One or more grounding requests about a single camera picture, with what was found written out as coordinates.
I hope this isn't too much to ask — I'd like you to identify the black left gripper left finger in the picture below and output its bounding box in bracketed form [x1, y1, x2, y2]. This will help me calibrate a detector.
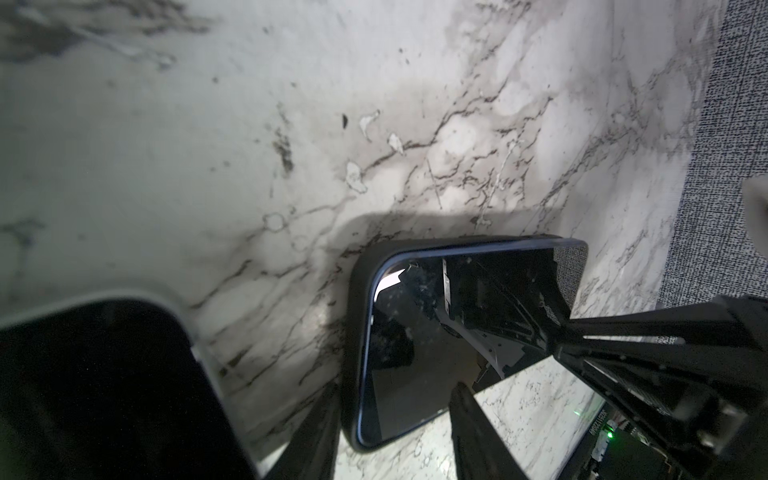
[266, 383, 341, 480]

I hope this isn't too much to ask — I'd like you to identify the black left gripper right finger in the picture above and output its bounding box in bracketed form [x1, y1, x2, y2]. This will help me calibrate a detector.
[449, 383, 528, 480]

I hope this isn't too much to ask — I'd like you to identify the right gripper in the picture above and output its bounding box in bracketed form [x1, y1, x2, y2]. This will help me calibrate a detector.
[551, 296, 767, 479]

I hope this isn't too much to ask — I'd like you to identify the blue phone black screen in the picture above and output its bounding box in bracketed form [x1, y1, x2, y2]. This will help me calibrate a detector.
[356, 238, 589, 448]

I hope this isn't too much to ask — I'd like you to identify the black phone upright centre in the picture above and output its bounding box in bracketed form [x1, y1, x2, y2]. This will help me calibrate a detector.
[1, 293, 257, 479]

